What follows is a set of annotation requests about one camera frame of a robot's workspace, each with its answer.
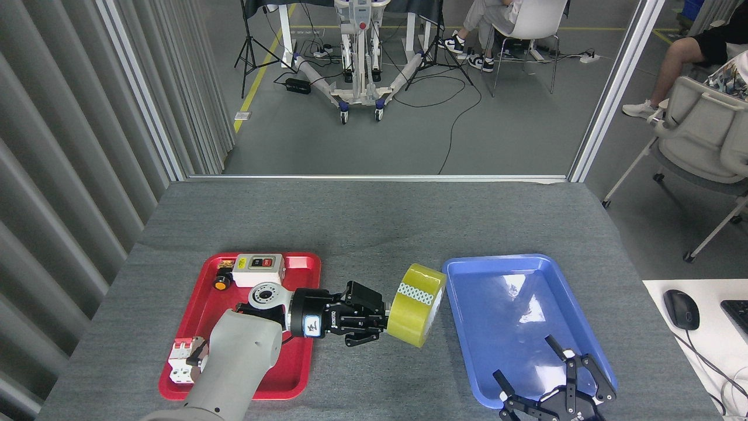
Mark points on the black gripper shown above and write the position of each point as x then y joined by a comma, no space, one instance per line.
315,310
572,414

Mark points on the yellow tape roll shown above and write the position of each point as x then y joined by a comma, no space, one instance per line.
412,318

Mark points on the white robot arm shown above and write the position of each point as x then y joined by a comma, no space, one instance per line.
239,356

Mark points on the blue plastic tray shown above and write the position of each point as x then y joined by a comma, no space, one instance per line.
497,327

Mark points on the red plastic tray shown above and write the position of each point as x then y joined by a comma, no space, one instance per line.
298,374

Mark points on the black computer mouse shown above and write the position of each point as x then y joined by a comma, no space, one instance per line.
681,310

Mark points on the white desk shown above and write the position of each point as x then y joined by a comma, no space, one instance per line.
713,351

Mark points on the white circuit breaker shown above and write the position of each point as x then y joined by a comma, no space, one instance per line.
180,362

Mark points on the black keyboard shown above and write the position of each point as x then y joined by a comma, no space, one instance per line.
737,316

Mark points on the white wheeled stand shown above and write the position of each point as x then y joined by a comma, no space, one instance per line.
362,88

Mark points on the floor socket plate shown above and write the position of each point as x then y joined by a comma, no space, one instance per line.
242,116

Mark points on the black power adapter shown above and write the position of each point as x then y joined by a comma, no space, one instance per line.
298,86

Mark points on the white power strip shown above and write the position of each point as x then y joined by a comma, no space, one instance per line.
321,54
589,58

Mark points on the black tripod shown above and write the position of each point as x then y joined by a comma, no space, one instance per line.
435,55
250,47

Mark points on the grey office chair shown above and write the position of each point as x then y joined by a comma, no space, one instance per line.
701,134

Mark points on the person on white chair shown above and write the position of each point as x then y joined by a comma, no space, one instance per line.
482,17

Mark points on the white plastic chair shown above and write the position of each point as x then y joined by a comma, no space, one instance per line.
534,20

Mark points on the person in black shorts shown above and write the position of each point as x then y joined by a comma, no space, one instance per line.
672,70

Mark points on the patterned cushion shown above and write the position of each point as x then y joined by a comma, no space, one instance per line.
730,79

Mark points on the blue bin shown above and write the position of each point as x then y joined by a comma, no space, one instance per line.
692,11

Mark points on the grey two-button switch box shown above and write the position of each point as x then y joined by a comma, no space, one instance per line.
260,275

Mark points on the silver frame rail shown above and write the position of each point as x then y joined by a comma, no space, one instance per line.
380,178

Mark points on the yellow black push button switch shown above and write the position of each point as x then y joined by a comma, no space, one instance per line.
222,283

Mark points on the silver frame post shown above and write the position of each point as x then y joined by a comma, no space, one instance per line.
613,93
140,88

